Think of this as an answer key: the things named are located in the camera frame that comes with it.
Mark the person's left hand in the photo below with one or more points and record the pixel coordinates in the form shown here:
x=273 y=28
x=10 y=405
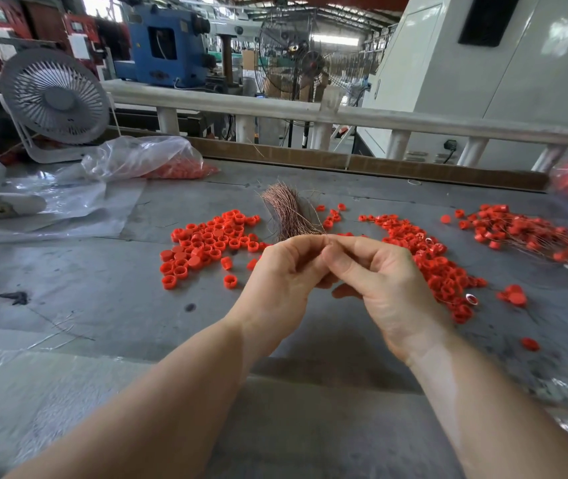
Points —
x=274 y=289

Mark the person's right hand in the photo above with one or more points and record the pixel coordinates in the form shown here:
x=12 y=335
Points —
x=393 y=294

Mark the person's right thumb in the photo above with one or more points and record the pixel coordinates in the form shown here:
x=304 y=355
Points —
x=341 y=264

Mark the person's left thumb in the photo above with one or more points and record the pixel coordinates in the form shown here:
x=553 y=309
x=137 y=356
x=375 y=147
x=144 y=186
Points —
x=316 y=268

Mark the person's left forearm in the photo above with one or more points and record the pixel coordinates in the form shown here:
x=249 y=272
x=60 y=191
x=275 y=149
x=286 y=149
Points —
x=164 y=414

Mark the person's right forearm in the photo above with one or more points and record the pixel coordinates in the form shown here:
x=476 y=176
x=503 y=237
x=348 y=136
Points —
x=488 y=419

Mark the long heap of red caps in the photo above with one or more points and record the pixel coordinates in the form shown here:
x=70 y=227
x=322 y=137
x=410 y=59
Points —
x=438 y=274

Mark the brown board strip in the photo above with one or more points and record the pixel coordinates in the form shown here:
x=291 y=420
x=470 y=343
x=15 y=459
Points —
x=314 y=159

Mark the pile of loose red caps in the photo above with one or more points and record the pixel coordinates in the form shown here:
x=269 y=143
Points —
x=204 y=244

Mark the white pipe railing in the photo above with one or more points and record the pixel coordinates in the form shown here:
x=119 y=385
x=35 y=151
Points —
x=314 y=112

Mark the black power plug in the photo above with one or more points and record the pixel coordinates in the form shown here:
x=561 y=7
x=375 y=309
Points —
x=450 y=144

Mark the small cluster of red caps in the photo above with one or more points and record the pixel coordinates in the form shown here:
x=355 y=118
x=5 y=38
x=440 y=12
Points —
x=513 y=296

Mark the clear bag of red caps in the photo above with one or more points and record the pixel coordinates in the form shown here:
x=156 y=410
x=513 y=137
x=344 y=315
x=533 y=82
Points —
x=149 y=157

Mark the single red cap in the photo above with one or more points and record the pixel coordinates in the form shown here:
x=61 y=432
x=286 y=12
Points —
x=530 y=344

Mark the black standing fan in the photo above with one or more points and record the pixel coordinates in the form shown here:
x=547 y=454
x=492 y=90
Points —
x=299 y=62

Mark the white machine cabinet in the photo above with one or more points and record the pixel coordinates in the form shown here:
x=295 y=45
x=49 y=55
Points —
x=488 y=69

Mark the clear plastic sheet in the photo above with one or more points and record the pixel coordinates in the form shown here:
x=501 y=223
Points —
x=64 y=209

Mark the blue machine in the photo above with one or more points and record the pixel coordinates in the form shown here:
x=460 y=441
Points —
x=169 y=44

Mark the white desk fan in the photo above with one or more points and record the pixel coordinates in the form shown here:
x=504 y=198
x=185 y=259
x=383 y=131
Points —
x=54 y=97

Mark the crumpled plastic film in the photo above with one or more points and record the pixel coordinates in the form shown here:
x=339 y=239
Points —
x=24 y=394

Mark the red machine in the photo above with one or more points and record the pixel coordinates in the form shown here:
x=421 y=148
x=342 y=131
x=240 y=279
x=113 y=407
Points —
x=24 y=24

